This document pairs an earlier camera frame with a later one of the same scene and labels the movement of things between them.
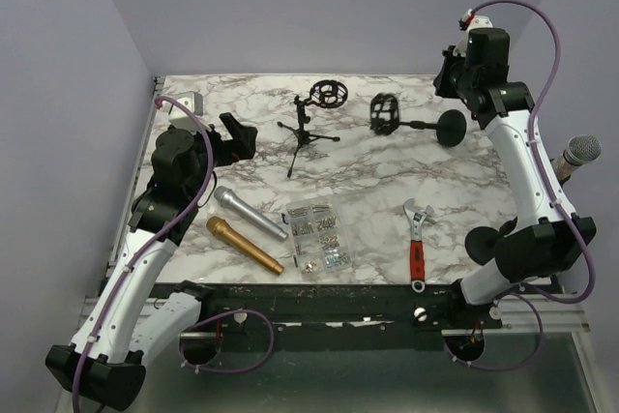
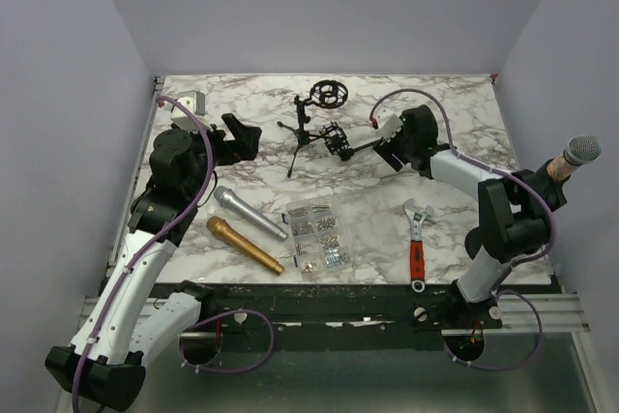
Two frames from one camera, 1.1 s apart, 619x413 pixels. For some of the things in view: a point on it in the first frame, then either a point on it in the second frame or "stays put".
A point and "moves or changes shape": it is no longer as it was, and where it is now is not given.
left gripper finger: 238,131 stays put
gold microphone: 221,228 stays put
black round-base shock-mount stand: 384,109 moves or changes shape
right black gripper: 441,86 -> 387,156
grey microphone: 229,199 stays put
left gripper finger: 243,148 stays put
